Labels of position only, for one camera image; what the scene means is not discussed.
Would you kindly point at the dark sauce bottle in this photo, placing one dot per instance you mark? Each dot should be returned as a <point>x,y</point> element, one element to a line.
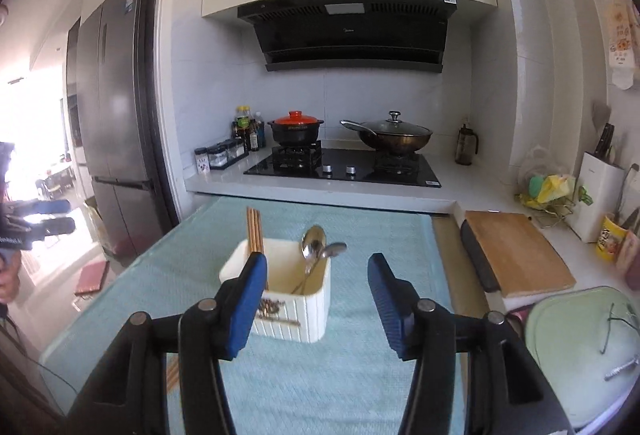
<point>254,137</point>

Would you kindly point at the pink soap bottle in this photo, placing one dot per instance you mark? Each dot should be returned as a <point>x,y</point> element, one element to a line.
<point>631,260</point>

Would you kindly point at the black glass gas hob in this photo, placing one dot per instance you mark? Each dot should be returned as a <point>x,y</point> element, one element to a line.
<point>350,170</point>

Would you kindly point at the cream ribbed utensil holder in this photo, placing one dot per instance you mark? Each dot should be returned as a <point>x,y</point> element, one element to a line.
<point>305,315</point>

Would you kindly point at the black clay pot red lid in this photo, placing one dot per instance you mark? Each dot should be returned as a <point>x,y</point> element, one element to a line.
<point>296,130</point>

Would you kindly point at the white label spice jar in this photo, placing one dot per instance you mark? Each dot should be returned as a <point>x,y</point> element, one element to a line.
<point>201,161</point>

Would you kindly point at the person's left hand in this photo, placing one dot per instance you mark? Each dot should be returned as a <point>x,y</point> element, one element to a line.
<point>11,282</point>

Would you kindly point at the cardboard box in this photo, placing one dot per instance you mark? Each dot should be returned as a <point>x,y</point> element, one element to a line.
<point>95,225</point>

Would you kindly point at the black eyeglasses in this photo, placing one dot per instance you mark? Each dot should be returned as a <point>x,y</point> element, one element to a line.
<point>612,322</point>

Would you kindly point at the green cutting board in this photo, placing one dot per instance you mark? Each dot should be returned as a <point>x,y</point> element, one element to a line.
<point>565,365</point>

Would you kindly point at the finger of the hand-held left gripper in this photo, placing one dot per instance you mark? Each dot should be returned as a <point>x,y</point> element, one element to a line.
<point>45,206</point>
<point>52,227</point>

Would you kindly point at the dark wall cupboard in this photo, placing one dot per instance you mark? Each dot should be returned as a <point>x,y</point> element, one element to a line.
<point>74,80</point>

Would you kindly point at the white knife block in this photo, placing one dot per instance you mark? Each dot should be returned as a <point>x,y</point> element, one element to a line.
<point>597,200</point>

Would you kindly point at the yellow printed cup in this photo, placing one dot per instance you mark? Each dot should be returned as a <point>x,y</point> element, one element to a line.
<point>610,240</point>

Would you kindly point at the wooden cutting board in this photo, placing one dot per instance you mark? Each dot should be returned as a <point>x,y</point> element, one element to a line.
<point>525,255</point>

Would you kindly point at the yellow cap sauce bottle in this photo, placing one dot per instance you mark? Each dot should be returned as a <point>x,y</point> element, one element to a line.
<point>243,130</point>

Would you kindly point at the spice jar set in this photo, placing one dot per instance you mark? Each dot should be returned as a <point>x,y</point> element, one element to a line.
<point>227,152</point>

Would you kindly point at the basket with yellow green bags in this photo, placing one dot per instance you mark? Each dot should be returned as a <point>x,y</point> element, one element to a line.
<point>552,187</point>

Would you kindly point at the dark glass jug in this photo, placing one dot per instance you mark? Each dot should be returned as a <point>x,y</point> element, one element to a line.
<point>466,147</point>

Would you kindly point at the grey refrigerator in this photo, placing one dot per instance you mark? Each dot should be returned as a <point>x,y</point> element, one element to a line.
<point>117,140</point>

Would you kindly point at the hanging printed pouch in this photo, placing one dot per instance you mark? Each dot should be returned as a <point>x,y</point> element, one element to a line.
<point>622,45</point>

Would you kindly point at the black wok with glass lid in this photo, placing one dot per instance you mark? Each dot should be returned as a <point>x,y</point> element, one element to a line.
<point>395,137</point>

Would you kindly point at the light blue textured mat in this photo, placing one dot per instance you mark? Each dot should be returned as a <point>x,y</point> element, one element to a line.
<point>350,395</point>

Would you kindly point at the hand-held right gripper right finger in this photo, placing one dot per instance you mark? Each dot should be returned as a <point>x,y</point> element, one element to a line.
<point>392,310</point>

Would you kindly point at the red book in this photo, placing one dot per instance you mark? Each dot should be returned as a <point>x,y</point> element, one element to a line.
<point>92,279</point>

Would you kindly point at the distant dining table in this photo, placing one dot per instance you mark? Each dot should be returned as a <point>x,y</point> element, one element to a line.
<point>55,180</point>

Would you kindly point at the black range hood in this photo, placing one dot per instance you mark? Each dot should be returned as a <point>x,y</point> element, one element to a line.
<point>350,40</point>

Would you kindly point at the steel spoon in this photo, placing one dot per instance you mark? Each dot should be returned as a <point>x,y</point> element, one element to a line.
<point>313,241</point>
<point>334,250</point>

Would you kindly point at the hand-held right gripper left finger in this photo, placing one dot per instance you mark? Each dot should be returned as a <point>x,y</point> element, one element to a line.
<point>245,310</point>

